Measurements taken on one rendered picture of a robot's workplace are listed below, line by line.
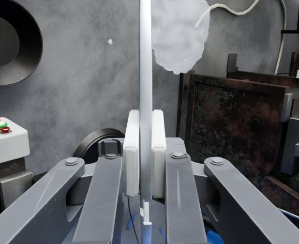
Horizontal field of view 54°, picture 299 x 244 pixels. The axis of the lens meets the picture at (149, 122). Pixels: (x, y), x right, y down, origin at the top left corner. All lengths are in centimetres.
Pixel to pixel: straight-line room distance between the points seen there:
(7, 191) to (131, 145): 49
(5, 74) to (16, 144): 63
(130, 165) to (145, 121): 4
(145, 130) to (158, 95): 154
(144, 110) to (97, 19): 125
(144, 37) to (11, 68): 106
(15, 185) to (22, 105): 70
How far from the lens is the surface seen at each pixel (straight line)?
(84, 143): 144
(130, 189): 16
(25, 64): 122
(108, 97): 148
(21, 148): 61
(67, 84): 135
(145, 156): 18
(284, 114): 159
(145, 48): 18
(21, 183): 62
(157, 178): 16
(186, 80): 185
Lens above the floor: 117
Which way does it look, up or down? 43 degrees down
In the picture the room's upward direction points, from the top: 108 degrees clockwise
